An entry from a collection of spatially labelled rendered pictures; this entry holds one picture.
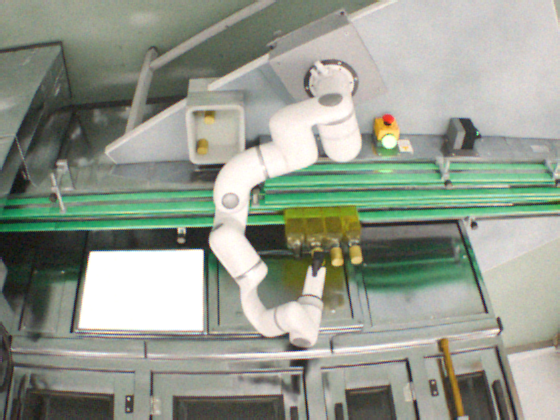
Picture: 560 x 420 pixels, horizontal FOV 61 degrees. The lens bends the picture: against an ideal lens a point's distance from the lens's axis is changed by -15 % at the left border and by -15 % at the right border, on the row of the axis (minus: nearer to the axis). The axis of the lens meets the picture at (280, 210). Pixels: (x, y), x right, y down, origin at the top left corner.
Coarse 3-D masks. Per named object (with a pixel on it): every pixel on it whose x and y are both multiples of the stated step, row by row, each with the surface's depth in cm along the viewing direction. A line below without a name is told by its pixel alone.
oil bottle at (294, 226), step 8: (288, 208) 172; (296, 208) 173; (288, 216) 170; (296, 216) 170; (288, 224) 168; (296, 224) 168; (304, 224) 169; (288, 232) 166; (296, 232) 166; (304, 232) 166; (288, 240) 165; (296, 240) 165; (304, 240) 166
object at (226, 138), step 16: (224, 112) 168; (240, 112) 160; (192, 128) 166; (208, 128) 172; (224, 128) 172; (240, 128) 165; (192, 144) 168; (208, 144) 176; (224, 144) 177; (240, 144) 171; (192, 160) 172; (208, 160) 173; (224, 160) 173
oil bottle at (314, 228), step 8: (304, 208) 173; (312, 208) 173; (320, 208) 174; (304, 216) 171; (312, 216) 171; (320, 216) 171; (312, 224) 169; (320, 224) 169; (312, 232) 166; (320, 232) 166; (312, 240) 165; (320, 240) 166
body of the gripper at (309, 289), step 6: (324, 270) 154; (318, 276) 152; (324, 276) 154; (306, 282) 151; (312, 282) 151; (318, 282) 151; (324, 282) 158; (306, 288) 150; (312, 288) 150; (318, 288) 150; (306, 294) 150; (312, 294) 149; (318, 294) 149
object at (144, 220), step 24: (48, 216) 175; (72, 216) 176; (96, 216) 176; (120, 216) 177; (144, 216) 177; (168, 216) 178; (192, 216) 178; (264, 216) 178; (360, 216) 180; (384, 216) 180; (408, 216) 180; (432, 216) 181; (456, 216) 182
